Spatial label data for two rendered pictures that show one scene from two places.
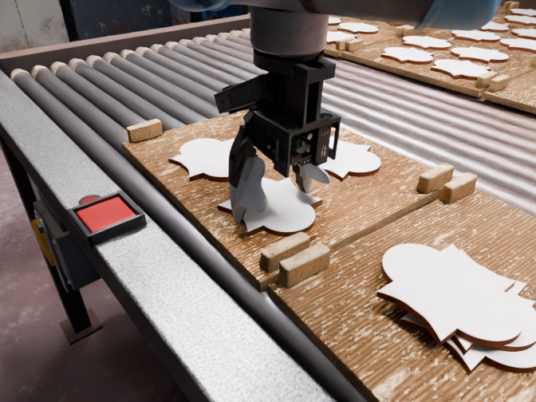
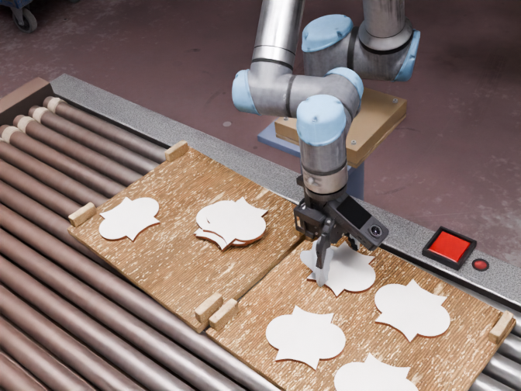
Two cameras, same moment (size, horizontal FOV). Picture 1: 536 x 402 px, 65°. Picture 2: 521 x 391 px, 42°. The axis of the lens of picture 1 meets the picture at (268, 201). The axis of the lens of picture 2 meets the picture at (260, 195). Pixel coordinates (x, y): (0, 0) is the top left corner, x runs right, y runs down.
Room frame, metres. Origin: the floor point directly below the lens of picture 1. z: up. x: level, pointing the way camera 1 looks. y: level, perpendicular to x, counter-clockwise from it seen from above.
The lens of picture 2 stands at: (1.28, -0.24, 1.91)
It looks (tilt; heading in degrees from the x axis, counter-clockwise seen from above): 42 degrees down; 173
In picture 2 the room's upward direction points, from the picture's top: 7 degrees counter-clockwise
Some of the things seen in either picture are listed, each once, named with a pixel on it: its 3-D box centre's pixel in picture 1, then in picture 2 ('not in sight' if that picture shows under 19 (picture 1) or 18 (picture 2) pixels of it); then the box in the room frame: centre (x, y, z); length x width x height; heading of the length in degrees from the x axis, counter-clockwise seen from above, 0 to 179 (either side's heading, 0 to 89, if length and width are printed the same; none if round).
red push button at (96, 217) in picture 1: (107, 217); (449, 248); (0.46, 0.21, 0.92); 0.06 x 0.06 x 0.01; 40
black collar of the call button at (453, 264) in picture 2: (106, 216); (449, 247); (0.46, 0.21, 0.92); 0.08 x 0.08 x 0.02; 40
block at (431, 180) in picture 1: (435, 178); (224, 314); (0.51, -0.23, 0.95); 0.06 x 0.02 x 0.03; 126
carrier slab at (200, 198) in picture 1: (275, 164); (358, 328); (0.59, -0.01, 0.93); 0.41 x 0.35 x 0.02; 36
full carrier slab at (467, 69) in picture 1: (441, 54); not in sight; (1.17, -0.47, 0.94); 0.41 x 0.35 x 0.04; 39
